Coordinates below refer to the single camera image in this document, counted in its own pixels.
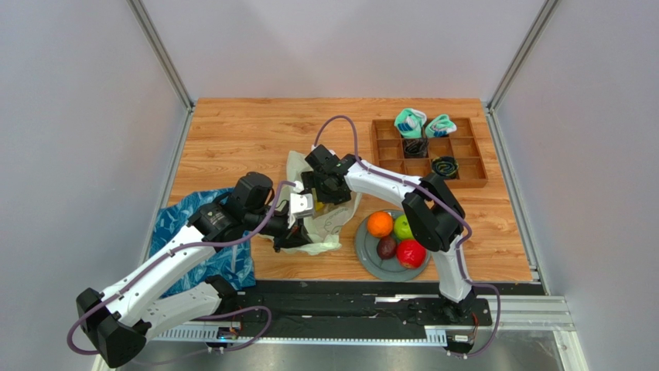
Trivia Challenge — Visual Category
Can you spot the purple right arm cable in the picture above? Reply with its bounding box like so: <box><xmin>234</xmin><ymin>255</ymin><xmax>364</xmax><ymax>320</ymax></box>
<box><xmin>313</xmin><ymin>114</ymin><xmax>501</xmax><ymax>359</ymax></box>

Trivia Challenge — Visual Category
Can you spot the teal white sock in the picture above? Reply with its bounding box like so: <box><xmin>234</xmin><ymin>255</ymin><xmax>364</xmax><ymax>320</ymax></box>
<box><xmin>424</xmin><ymin>114</ymin><xmax>457</xmax><ymax>138</ymax></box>
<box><xmin>394</xmin><ymin>108</ymin><xmax>427</xmax><ymax>139</ymax></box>

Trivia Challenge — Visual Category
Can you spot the teal white sock right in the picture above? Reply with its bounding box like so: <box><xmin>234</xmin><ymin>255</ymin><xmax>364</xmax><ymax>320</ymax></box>
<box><xmin>424</xmin><ymin>114</ymin><xmax>457</xmax><ymax>138</ymax></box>

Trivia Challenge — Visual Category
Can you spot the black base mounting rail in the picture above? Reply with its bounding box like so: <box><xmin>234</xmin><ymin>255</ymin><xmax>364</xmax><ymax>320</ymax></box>
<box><xmin>186</xmin><ymin>279</ymin><xmax>546</xmax><ymax>342</ymax></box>

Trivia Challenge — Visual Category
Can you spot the teal white sock left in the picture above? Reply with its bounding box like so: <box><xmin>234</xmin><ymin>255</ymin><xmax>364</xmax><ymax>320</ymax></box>
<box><xmin>394</xmin><ymin>108</ymin><xmax>427</xmax><ymax>139</ymax></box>

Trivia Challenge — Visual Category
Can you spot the blue leaf-pattern cloth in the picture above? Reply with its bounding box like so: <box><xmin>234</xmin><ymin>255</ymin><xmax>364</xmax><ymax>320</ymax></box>
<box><xmin>149</xmin><ymin>187</ymin><xmax>257</xmax><ymax>298</ymax></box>

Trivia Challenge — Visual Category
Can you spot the red fake fruit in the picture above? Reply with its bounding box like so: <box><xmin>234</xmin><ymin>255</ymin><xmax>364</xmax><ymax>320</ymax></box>
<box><xmin>396</xmin><ymin>239</ymin><xmax>427</xmax><ymax>269</ymax></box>

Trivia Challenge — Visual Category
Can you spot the black rolled sock upper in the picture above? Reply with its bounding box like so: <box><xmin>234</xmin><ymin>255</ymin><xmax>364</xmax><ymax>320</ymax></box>
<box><xmin>402</xmin><ymin>138</ymin><xmax>429</xmax><ymax>158</ymax></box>

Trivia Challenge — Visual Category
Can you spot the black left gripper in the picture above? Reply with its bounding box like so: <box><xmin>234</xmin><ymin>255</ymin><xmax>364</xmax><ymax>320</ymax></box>
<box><xmin>244</xmin><ymin>207</ymin><xmax>313</xmax><ymax>253</ymax></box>

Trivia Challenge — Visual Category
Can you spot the pale yellow plastic bag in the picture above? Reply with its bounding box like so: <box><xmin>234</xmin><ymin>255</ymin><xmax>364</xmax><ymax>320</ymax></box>
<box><xmin>254</xmin><ymin>145</ymin><xmax>361</xmax><ymax>255</ymax></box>

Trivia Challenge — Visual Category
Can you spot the brown compartment tray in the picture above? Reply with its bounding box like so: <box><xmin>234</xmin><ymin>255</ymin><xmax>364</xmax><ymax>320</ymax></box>
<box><xmin>370</xmin><ymin>117</ymin><xmax>488</xmax><ymax>189</ymax></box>

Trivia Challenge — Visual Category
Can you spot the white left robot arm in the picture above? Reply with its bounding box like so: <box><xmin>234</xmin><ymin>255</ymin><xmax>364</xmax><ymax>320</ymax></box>
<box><xmin>73</xmin><ymin>172</ymin><xmax>314</xmax><ymax>369</ymax></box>

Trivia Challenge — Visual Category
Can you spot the green fake apple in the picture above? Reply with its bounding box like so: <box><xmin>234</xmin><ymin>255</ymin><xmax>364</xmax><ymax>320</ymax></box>
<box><xmin>394</xmin><ymin>214</ymin><xmax>414</xmax><ymax>240</ymax></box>

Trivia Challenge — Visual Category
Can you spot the dark red fake plum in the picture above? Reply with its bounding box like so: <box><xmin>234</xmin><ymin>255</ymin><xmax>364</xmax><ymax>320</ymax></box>
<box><xmin>376</xmin><ymin>236</ymin><xmax>398</xmax><ymax>260</ymax></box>

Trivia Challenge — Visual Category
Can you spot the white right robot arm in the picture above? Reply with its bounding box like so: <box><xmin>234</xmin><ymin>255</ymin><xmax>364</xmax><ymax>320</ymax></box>
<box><xmin>302</xmin><ymin>145</ymin><xmax>476</xmax><ymax>324</ymax></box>

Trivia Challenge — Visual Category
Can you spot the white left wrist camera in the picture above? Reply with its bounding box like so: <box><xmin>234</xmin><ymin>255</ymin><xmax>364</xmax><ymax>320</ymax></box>
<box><xmin>288</xmin><ymin>181</ymin><xmax>316</xmax><ymax>228</ymax></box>

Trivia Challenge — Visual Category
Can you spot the orange fake orange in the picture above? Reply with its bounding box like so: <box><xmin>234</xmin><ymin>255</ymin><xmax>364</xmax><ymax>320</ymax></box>
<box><xmin>366</xmin><ymin>211</ymin><xmax>394</xmax><ymax>238</ymax></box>

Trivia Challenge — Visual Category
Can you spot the grey round plate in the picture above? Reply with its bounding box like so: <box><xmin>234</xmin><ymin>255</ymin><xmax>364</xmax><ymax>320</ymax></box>
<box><xmin>354</xmin><ymin>209</ymin><xmax>430</xmax><ymax>282</ymax></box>

